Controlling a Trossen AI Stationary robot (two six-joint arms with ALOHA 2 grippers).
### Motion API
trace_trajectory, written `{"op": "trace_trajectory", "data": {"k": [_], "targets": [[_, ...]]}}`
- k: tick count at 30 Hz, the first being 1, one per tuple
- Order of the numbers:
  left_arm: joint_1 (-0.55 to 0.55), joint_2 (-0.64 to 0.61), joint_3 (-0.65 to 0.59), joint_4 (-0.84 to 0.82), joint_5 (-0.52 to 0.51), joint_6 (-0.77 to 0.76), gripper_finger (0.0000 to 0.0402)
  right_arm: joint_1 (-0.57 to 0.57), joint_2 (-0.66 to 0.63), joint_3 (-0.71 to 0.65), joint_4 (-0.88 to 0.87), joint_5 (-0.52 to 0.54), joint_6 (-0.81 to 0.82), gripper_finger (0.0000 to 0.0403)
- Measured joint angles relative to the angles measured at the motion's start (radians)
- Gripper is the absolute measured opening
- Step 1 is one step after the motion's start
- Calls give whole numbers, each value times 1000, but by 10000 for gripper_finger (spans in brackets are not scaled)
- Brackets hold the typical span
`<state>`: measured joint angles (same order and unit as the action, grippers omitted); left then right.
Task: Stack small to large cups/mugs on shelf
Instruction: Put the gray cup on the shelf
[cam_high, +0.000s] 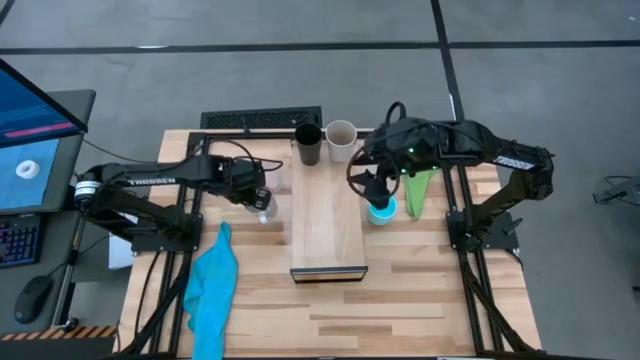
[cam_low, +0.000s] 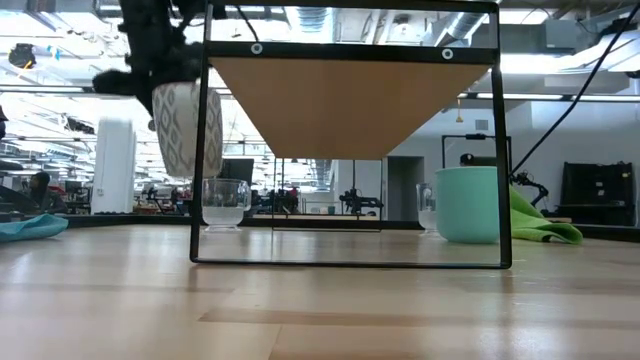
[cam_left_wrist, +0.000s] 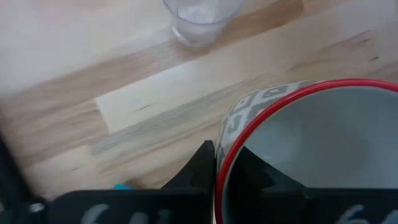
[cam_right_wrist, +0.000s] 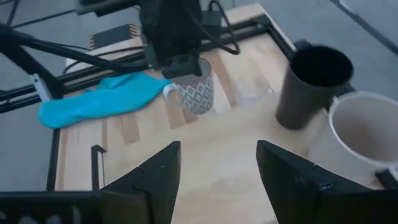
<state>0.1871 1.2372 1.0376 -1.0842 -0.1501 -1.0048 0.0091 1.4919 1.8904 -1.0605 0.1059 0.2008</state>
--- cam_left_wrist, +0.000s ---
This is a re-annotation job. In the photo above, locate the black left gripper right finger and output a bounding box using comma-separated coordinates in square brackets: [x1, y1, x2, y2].
[223, 146, 398, 224]

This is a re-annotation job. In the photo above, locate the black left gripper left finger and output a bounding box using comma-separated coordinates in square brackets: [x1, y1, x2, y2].
[46, 139, 216, 224]

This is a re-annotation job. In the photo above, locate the grey patterned red-rimmed mug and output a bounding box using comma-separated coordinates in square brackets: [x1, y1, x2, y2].
[214, 77, 398, 224]

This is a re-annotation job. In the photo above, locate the blue cloth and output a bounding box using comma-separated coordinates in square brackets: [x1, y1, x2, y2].
[113, 183, 137, 191]

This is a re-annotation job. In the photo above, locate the clear glass cup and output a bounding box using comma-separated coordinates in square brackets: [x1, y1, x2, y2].
[161, 0, 248, 48]

